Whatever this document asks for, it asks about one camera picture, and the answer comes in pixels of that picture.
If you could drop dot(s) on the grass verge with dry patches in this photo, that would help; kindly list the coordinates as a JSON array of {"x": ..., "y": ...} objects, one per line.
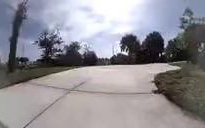
[{"x": 193, "y": 88}]

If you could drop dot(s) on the flat grass verge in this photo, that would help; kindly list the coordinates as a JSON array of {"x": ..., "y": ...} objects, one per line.
[{"x": 13, "y": 77}]

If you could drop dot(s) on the thin branchy tree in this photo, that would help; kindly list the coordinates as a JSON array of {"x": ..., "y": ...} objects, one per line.
[{"x": 50, "y": 45}]

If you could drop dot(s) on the row of dark trees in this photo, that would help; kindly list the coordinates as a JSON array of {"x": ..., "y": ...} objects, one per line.
[{"x": 140, "y": 50}]

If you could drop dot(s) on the pale concrete path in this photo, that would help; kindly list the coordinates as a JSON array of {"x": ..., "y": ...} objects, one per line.
[{"x": 100, "y": 103}]

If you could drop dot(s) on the tall bare tree trunk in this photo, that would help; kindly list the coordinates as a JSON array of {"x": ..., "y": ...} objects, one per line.
[{"x": 14, "y": 43}]

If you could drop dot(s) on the large leafy tree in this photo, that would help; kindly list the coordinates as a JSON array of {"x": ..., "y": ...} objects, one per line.
[{"x": 196, "y": 36}]

